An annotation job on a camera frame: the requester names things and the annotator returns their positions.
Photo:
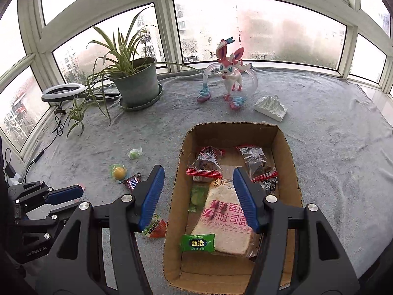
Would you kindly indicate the black white candy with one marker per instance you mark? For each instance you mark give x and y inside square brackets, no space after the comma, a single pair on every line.
[270,186]

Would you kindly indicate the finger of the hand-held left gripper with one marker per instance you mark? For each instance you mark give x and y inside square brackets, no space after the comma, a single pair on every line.
[66,195]
[36,213]

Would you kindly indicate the white window frame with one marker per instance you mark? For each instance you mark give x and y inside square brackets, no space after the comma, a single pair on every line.
[165,30]

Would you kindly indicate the white mountain ornament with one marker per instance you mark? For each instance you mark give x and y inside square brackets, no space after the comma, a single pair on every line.
[271,107]

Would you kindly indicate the green candy packet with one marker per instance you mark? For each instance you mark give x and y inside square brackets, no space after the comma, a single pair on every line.
[196,242]

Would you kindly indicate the spider plant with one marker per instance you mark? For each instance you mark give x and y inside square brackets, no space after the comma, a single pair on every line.
[122,55]

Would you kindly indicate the pale green candy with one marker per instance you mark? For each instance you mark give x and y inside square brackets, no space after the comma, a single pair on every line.
[198,196]

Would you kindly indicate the colourful jelly pouch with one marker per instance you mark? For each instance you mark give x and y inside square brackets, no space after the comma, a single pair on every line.
[155,226]

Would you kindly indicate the brown chocolate bar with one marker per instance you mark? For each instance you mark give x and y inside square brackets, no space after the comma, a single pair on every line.
[132,182]

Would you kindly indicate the black charger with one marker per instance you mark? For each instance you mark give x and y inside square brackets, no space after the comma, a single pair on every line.
[10,169]

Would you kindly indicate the green plant pot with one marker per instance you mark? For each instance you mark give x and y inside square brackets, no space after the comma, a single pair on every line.
[135,83]

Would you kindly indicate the brown cardboard box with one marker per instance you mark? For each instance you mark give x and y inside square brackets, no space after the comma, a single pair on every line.
[175,209]

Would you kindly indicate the pink white toy figurine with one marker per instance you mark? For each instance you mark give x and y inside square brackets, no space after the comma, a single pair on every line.
[230,76]

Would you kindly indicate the yellow round candy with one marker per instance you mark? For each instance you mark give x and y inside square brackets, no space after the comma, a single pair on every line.
[119,172]

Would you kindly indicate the clear red dried fruit packet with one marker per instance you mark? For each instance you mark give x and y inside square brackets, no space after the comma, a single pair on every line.
[205,163]
[254,159]

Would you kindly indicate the white green candy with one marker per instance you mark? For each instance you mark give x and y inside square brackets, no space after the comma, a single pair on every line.
[135,153]

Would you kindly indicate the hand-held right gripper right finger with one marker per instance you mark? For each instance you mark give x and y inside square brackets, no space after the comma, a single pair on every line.
[247,196]

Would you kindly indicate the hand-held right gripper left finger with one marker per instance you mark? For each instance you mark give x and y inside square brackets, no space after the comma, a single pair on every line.
[152,196]

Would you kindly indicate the white power strip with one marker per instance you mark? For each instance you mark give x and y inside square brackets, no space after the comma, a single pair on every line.
[17,178]

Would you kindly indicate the small spider plant offshoot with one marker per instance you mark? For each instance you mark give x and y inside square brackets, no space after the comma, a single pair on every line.
[76,113]

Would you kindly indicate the sliced bread packet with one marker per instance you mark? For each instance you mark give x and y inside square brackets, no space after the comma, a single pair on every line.
[221,221]

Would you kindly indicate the green pot saucer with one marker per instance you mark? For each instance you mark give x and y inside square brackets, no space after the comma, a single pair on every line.
[153,98]

